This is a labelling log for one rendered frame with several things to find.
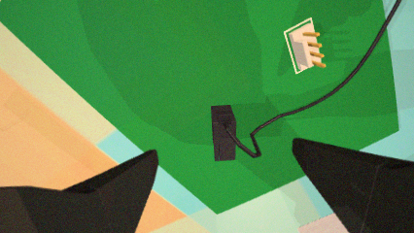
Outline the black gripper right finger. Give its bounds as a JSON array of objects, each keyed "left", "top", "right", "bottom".
[{"left": 293, "top": 138, "right": 414, "bottom": 233}]

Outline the green circuit board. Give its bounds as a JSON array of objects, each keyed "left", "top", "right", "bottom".
[{"left": 0, "top": 0, "right": 399, "bottom": 215}]

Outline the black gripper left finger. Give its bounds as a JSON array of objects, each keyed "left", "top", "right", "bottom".
[{"left": 0, "top": 150, "right": 158, "bottom": 233}]

